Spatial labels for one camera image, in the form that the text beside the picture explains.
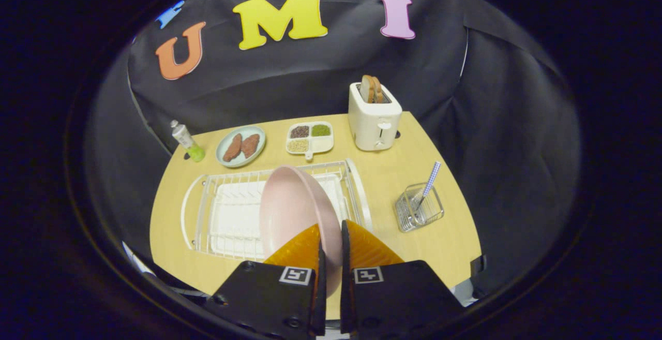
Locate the pale green plate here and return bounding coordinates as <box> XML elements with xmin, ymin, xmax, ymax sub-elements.
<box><xmin>215</xmin><ymin>125</ymin><xmax>267</xmax><ymax>169</ymax></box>

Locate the white toaster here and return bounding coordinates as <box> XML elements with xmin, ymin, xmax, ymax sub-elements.
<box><xmin>348</xmin><ymin>82</ymin><xmax>403</xmax><ymax>152</ymax></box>

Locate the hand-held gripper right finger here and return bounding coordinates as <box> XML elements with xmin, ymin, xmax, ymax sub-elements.
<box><xmin>340</xmin><ymin>219</ymin><xmax>463</xmax><ymax>338</ymax></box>

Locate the white divided grain tray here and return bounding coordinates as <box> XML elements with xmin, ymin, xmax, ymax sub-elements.
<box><xmin>285</xmin><ymin>121</ymin><xmax>335</xmax><ymax>162</ymax></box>

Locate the blue checked handle spoon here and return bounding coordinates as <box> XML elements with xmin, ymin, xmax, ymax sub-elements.
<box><xmin>412</xmin><ymin>161</ymin><xmax>442</xmax><ymax>214</ymax></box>

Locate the white wire dish rack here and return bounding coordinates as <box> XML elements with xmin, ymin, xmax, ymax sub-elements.
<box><xmin>180</xmin><ymin>158</ymin><xmax>373</xmax><ymax>262</ymax></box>

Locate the pink plate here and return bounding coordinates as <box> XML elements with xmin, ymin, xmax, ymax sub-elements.
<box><xmin>259</xmin><ymin>165</ymin><xmax>344</xmax><ymax>297</ymax></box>

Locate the white drain tray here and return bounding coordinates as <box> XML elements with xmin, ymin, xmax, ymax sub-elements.
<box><xmin>209</xmin><ymin>174</ymin><xmax>348</xmax><ymax>258</ymax></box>

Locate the clear wire cutlery basket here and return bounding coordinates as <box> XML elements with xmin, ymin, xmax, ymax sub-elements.
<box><xmin>394</xmin><ymin>183</ymin><xmax>445</xmax><ymax>233</ymax></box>

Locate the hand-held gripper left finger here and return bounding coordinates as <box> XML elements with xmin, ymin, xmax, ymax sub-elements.
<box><xmin>207</xmin><ymin>223</ymin><xmax>327</xmax><ymax>340</ymax></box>

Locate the clear bottle with green base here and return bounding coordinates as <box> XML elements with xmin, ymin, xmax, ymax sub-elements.
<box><xmin>171</xmin><ymin>120</ymin><xmax>206</xmax><ymax>163</ymax></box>

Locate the brown meat piece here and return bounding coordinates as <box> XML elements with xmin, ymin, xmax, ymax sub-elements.
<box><xmin>240</xmin><ymin>133</ymin><xmax>261</xmax><ymax>159</ymax></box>
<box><xmin>222</xmin><ymin>133</ymin><xmax>243</xmax><ymax>162</ymax></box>

